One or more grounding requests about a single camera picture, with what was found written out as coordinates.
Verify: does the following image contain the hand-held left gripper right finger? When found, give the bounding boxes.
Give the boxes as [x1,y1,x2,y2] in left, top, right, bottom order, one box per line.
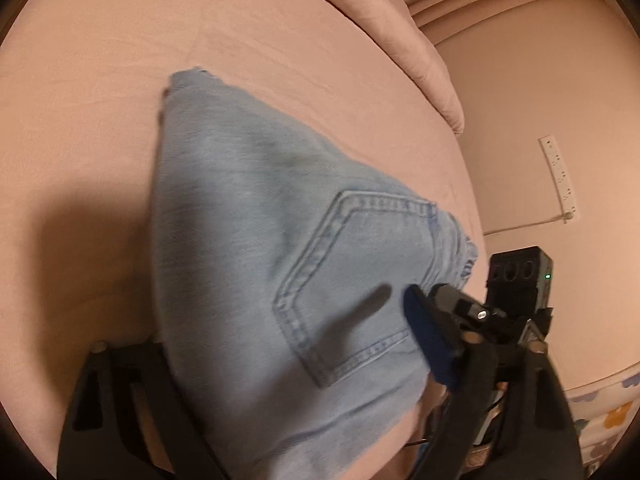
[404,284,586,480]

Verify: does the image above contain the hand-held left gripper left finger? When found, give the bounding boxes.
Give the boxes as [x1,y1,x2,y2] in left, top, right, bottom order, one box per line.
[57,341,226,480]

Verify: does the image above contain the floral printed cloth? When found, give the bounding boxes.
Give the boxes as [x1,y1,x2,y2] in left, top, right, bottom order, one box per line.
[565,362,640,480]

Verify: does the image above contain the white power cable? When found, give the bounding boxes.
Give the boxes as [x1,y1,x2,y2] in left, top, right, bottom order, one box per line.
[484,212,571,236]

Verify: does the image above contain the light blue denim pants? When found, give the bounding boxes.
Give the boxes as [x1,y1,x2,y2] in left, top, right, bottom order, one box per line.
[150,66,480,480]

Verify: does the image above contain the white power strip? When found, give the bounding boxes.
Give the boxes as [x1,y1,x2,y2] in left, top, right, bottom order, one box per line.
[538,134,579,223]

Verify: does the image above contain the pink duvet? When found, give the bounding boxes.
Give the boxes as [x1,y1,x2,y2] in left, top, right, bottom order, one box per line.
[267,0,466,135]

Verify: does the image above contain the pink bed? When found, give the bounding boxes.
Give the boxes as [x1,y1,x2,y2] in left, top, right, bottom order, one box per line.
[0,0,488,480]

